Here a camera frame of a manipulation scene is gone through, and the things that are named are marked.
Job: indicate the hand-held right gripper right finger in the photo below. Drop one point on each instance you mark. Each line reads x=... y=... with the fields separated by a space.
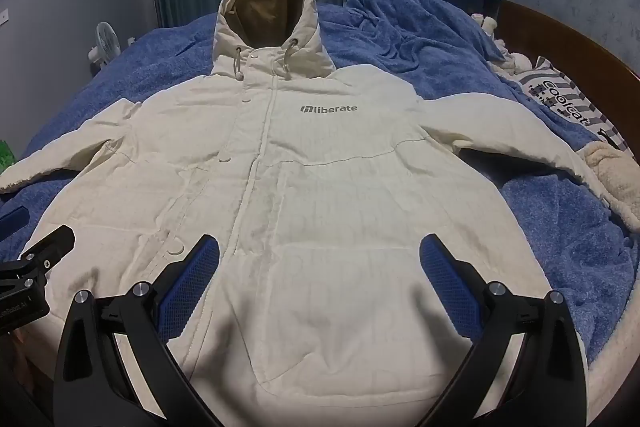
x=445 y=279

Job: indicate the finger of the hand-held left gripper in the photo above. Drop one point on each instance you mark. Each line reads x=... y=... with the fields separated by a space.
x=11 y=222
x=50 y=244

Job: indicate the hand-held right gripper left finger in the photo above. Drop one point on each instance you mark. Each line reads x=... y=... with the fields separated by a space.
x=199 y=274

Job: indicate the white hooded jacket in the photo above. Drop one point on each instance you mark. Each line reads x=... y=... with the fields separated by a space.
x=300 y=187

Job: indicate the green plastic bag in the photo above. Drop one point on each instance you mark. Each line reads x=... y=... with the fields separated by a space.
x=6 y=154

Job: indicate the cream fleece blanket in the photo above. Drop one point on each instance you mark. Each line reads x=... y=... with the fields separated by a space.
x=612 y=177

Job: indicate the white standing fan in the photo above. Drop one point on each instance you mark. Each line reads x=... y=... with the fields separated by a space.
x=104 y=42

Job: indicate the striped printed pillow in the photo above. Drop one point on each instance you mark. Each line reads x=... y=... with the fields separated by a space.
x=565 y=99

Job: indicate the white plush toy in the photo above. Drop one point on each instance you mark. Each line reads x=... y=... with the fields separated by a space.
x=507 y=57

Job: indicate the blue fleece blanket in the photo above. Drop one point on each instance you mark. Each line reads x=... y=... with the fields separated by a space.
x=400 y=37

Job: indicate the wooden headboard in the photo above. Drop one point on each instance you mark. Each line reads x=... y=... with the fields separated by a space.
x=575 y=42

